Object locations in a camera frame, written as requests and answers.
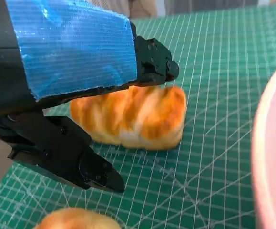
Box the round toy bread bun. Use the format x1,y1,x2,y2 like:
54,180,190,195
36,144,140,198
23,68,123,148
34,207,122,229

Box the black left hand blue tape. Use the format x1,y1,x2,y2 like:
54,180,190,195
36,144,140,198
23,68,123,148
0,0,180,193

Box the oblong striped toy bread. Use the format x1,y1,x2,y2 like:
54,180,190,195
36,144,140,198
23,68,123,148
70,85,187,151

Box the green cutting mat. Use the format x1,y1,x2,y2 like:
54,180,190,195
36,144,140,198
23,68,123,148
0,4,276,229

